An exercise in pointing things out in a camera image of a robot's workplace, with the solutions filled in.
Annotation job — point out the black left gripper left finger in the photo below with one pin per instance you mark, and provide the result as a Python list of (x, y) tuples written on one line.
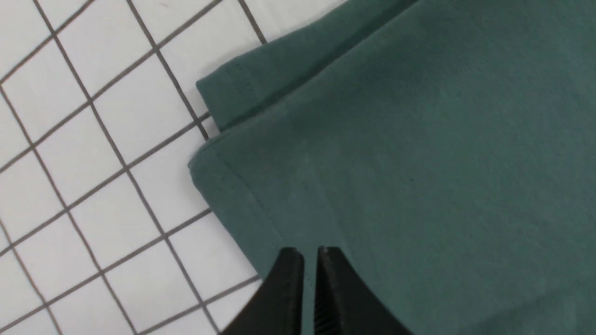
[(276, 307)]

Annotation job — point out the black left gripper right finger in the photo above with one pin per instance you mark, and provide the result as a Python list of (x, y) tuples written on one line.
[(344, 305)]

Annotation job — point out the green long sleeve shirt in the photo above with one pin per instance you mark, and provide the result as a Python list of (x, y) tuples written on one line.
[(446, 146)]

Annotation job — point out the white grid table mat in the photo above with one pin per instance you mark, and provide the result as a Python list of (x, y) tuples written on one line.
[(102, 230)]

